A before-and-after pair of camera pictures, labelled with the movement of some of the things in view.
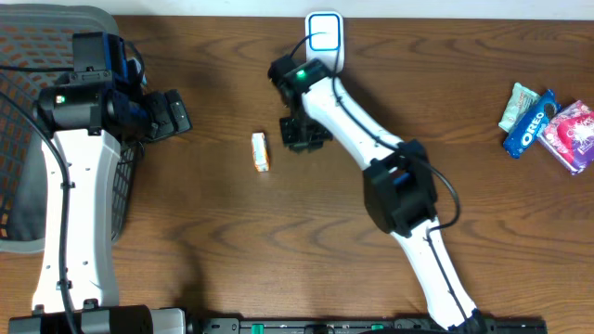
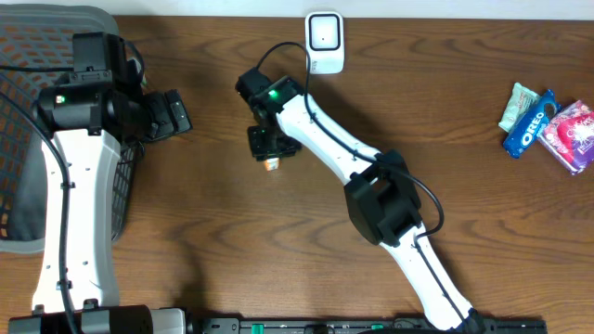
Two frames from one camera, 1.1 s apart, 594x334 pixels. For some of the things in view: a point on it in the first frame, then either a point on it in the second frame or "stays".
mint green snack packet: (520, 99) stays
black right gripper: (296, 145) → (261, 151)
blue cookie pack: (527, 129) stays
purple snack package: (570, 135) stays
